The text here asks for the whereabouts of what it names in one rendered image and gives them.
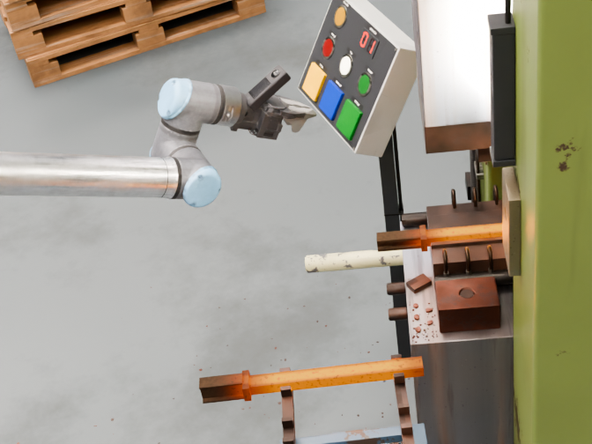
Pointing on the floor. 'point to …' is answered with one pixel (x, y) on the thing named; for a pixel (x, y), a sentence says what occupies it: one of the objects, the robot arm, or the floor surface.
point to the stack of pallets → (103, 29)
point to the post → (391, 231)
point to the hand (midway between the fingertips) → (312, 110)
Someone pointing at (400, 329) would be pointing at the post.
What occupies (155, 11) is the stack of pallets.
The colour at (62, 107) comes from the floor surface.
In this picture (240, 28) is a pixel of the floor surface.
